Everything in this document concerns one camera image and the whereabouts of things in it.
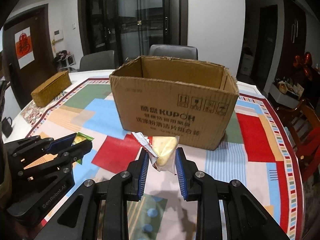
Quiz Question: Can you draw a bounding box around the red wooden chair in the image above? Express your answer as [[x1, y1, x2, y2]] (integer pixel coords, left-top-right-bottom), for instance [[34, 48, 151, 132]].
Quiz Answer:
[[276, 99, 319, 182]]

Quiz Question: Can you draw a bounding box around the grey chair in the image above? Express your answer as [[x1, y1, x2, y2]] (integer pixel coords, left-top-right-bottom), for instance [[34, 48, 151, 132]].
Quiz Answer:
[[79, 50, 119, 72], [149, 44, 198, 60]]

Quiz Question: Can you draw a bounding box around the colourful patchwork tablecloth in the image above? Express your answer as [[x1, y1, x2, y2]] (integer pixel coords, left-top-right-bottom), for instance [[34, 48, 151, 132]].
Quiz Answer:
[[22, 79, 303, 239]]

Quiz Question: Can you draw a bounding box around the green snack packet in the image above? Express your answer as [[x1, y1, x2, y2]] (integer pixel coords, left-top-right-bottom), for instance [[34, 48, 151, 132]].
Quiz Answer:
[[71, 132, 94, 165]]

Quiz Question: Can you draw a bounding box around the glass sliding door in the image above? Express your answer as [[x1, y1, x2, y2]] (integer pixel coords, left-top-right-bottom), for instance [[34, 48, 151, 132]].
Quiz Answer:
[[78, 0, 188, 64]]

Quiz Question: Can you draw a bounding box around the white wall intercom panel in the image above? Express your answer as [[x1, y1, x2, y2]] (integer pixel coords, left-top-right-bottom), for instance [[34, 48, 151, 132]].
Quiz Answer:
[[54, 29, 63, 42]]

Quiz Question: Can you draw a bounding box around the white shoe rack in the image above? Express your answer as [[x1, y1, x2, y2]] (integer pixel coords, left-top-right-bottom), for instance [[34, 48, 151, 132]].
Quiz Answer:
[[54, 50, 76, 73]]

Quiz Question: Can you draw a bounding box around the brown cardboard box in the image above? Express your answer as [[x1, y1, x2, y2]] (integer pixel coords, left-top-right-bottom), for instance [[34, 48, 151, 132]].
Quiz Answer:
[[109, 56, 239, 150]]

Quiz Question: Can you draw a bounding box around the red foil balloon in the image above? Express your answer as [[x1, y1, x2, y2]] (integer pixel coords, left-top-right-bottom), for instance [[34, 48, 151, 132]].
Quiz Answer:
[[293, 51, 312, 80]]

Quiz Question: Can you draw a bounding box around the grey chair left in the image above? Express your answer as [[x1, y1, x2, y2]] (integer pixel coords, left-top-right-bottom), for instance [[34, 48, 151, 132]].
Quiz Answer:
[[79, 50, 119, 72]]

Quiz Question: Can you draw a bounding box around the white low side cabinet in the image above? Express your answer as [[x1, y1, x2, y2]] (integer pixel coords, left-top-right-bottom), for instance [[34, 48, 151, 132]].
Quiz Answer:
[[269, 81, 300, 108]]

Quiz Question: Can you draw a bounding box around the clear yellow pastry packet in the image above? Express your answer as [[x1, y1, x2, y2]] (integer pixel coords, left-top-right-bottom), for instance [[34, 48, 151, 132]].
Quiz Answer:
[[131, 132, 180, 174]]

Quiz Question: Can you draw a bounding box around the woven straw tissue box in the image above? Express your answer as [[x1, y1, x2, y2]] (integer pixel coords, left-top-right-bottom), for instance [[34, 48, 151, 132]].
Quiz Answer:
[[31, 70, 72, 107]]

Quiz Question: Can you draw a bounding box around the grey chair centre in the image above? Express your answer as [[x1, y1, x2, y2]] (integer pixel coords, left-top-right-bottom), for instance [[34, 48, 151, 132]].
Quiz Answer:
[[149, 44, 198, 60]]

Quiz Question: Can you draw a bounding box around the red fu door poster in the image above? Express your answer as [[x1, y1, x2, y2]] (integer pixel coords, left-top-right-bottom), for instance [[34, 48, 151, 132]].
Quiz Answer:
[[14, 27, 35, 69]]

